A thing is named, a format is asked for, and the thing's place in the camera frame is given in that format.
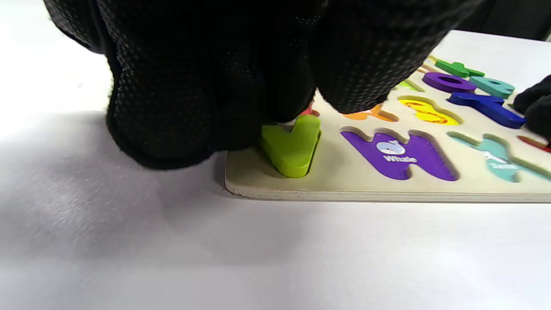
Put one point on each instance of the person's left hand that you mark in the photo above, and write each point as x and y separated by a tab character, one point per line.
215	64

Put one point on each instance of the person's right hand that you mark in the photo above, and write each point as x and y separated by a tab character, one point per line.
538	107

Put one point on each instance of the dark blue T-shaped letter block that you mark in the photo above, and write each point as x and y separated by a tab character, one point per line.
490	110

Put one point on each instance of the teal P-shaped letter block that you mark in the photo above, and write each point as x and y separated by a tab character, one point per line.
495	86

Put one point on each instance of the green K-shaped letter block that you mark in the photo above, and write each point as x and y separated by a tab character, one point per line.
458	69

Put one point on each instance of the purple O-shaped letter block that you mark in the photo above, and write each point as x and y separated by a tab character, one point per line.
434	82

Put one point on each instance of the yellow-green V-shaped letter block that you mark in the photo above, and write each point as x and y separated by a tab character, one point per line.
292	150

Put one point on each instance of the wooden alphabet puzzle board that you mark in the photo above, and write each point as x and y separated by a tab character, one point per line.
335	185

